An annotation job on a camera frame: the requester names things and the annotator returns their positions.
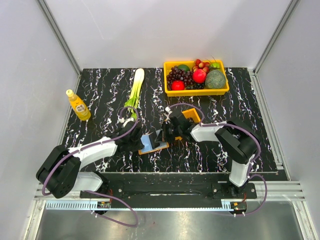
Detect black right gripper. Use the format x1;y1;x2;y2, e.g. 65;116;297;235
155;121;182;143

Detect orange leather card holder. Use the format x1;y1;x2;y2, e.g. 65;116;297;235
138;130;169;155

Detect small yellow plastic bin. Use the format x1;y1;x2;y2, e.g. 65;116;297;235
174;107;201;141

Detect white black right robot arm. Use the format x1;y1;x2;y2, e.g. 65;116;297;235
161;113;261;198

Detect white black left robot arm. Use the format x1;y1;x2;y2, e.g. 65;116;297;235
36;122;144;199

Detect green white celery stalk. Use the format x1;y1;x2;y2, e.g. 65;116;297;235
124;68;145;109

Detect red apple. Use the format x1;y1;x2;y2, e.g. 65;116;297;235
171;80;185;91

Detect dark blueberry cluster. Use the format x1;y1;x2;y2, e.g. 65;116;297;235
185;83;205;90

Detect purple grape bunch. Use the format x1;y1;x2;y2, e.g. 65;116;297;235
166;66;194;89

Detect yellow juice bottle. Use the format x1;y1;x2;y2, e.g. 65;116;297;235
66;89;91;121

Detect red pomegranate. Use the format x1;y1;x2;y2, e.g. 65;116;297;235
192;69;207;84

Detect green lime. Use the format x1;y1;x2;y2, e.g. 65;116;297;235
177;64;190;73

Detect yellow fruit tray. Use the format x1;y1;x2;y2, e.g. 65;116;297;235
163;59;230;97

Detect green netted melon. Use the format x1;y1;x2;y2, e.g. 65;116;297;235
205;69;226;89

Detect red cherry cluster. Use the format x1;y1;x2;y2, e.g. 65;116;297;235
192;59;211;73

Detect green apple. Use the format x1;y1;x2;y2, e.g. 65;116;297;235
209;61;221;70

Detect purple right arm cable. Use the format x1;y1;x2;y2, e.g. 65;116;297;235
165;102;268;217

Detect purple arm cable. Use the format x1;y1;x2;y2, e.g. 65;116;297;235
41;106;140;228
165;102;268;217

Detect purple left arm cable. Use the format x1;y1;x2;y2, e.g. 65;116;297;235
41;106;140;228

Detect white cable duct strip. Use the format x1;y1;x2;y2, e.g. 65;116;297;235
45;200;233;212

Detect aluminium rail frame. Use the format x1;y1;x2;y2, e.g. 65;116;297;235
248;69;306;202

